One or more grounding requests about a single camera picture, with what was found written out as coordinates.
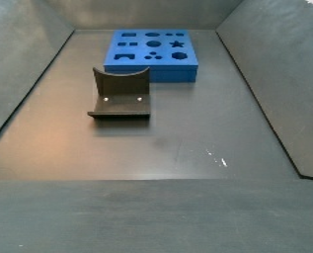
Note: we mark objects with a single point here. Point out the black curved holder stand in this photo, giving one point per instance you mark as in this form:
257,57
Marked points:
124,94

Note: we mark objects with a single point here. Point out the blue shape sorter block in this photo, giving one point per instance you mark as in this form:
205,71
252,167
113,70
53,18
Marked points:
162,50

